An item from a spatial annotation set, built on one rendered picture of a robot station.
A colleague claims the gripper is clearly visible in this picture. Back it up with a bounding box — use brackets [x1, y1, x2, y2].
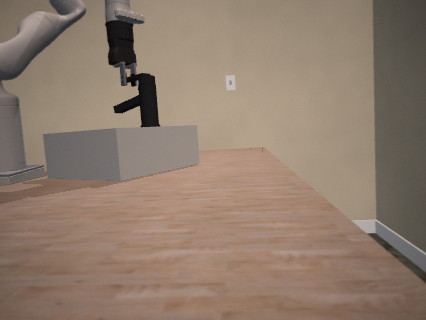
[105, 3, 144, 86]

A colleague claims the black mixer tap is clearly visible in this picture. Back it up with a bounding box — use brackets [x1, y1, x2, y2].
[113, 73, 160, 127]

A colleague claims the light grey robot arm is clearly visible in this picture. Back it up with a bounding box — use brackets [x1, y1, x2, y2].
[0, 0, 86, 171]

